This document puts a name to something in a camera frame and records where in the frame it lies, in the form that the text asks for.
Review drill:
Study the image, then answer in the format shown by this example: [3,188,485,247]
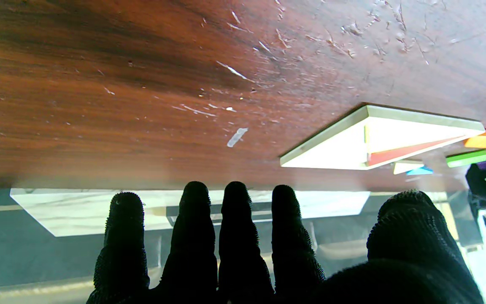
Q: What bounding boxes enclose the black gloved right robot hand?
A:
[86,181,485,304]

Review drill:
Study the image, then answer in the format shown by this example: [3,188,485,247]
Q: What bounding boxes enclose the red large tangram triangle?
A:
[367,136,475,166]

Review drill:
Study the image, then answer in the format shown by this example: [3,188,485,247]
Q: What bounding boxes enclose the green tangram square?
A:
[446,150,486,168]

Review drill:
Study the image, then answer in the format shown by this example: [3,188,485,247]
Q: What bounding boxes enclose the natural wood small tangram triangle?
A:
[393,160,425,175]

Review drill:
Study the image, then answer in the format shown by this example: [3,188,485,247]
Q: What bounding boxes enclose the wooden square puzzle tray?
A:
[280,105,486,171]

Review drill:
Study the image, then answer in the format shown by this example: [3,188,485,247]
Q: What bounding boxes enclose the clear tape strip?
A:
[227,128,248,148]

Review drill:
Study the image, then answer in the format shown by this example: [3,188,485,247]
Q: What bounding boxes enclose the marble coffee table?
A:
[10,188,371,237]

